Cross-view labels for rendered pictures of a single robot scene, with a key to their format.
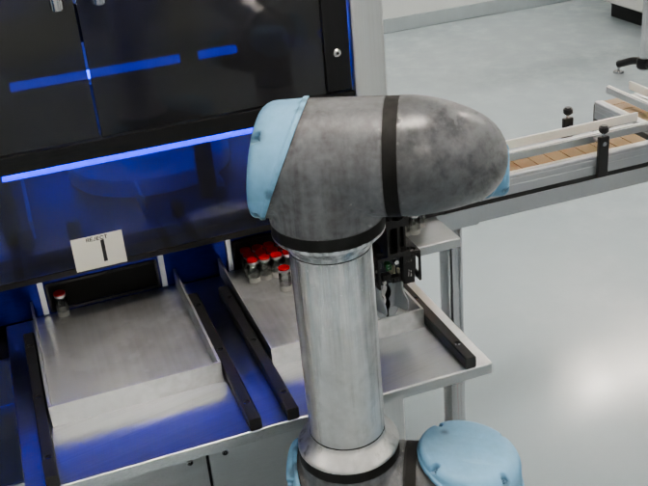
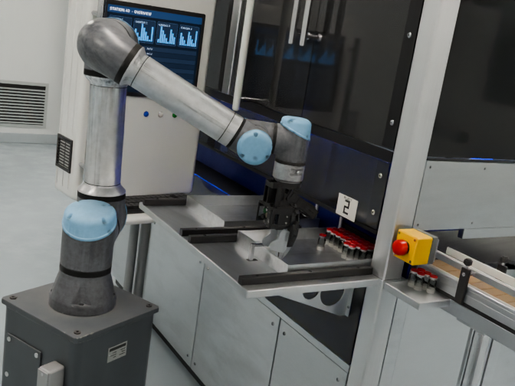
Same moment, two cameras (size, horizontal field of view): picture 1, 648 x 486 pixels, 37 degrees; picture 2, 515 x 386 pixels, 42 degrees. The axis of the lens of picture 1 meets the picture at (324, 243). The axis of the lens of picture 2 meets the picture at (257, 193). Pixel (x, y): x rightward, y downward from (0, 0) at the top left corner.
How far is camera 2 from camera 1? 1.84 m
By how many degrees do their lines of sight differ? 71
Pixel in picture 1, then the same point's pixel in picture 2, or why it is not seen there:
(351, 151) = not seen: hidden behind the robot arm
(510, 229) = not seen: outside the picture
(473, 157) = (86, 40)
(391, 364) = (242, 266)
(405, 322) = (280, 266)
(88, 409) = (193, 206)
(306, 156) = not seen: hidden behind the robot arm
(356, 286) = (91, 98)
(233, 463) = (284, 345)
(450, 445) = (93, 205)
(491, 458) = (82, 212)
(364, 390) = (88, 152)
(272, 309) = (296, 245)
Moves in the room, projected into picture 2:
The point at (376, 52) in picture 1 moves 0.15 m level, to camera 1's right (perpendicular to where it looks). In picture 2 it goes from (408, 132) to (437, 144)
